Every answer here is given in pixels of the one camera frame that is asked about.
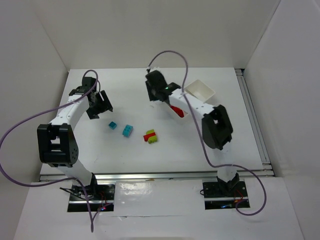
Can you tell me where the front aluminium rail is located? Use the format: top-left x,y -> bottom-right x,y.
39,169 -> 275,182

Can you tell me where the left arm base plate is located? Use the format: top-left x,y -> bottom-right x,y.
59,183 -> 116,213

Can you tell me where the white divided container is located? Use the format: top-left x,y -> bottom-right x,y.
164,79 -> 216,124

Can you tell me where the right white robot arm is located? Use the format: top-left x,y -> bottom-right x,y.
145,68 -> 239,193

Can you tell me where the long red lego brick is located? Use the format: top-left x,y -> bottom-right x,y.
170,105 -> 188,118

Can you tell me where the green red curved lego stack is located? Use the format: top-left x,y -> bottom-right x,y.
143,129 -> 158,144

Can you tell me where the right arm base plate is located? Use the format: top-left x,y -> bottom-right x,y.
199,181 -> 250,210

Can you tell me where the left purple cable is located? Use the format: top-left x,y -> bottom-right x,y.
0,69 -> 100,233

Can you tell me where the small teal lego brick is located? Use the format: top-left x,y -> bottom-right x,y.
108,121 -> 117,130

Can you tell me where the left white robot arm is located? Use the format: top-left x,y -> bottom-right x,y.
37,76 -> 113,195

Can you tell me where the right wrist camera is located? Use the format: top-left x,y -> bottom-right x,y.
146,66 -> 160,73

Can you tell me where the curved teal lego brick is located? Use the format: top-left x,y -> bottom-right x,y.
122,124 -> 134,138

